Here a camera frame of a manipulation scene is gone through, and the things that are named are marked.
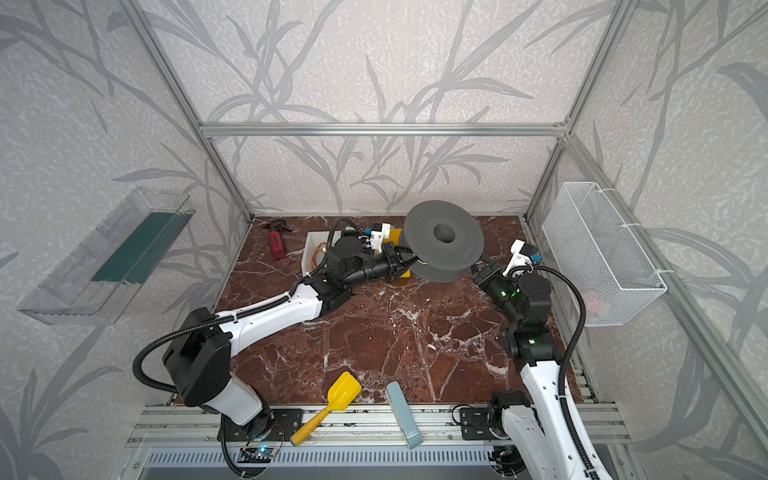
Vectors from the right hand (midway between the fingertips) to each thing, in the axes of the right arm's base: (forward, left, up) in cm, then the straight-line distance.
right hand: (472, 245), depth 71 cm
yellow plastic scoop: (-27, +33, -31) cm, 52 cm away
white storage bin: (+23, +50, -27) cm, 61 cm away
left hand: (-1, +11, +1) cm, 11 cm away
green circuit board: (-39, +53, -33) cm, 74 cm away
